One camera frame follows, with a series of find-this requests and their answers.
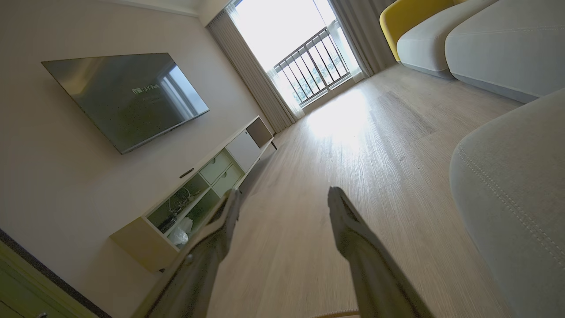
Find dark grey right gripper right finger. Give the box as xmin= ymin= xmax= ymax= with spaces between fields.
xmin=328 ymin=186 xmax=435 ymax=318

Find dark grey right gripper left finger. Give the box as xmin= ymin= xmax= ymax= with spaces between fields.
xmin=146 ymin=189 xmax=242 ymax=318

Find grey fabric sofa module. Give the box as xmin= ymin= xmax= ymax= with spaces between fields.
xmin=444 ymin=0 xmax=565 ymax=104
xmin=396 ymin=0 xmax=500 ymax=80
xmin=449 ymin=87 xmax=565 ymax=318

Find yellow sofa backrest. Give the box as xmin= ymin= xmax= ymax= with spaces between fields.
xmin=379 ymin=0 xmax=466 ymax=62

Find clear plastic bag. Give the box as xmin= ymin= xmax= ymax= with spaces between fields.
xmin=168 ymin=217 xmax=194 ymax=246

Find white low television cabinet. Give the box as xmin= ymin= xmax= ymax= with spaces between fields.
xmin=109 ymin=116 xmax=278 ymax=273

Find light green cupboard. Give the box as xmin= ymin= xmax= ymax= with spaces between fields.
xmin=0 ymin=240 xmax=98 ymax=318

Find beige pleated curtain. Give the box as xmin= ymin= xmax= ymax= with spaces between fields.
xmin=329 ymin=0 xmax=399 ymax=78
xmin=206 ymin=8 xmax=306 ymax=133

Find dark metal balcony railing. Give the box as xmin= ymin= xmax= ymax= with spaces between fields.
xmin=273 ymin=26 xmax=352 ymax=105

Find tangled wires in cabinet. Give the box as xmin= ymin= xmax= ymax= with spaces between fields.
xmin=164 ymin=187 xmax=200 ymax=233

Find wall-mounted flat screen television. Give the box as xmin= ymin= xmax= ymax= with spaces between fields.
xmin=41 ymin=53 xmax=210 ymax=155

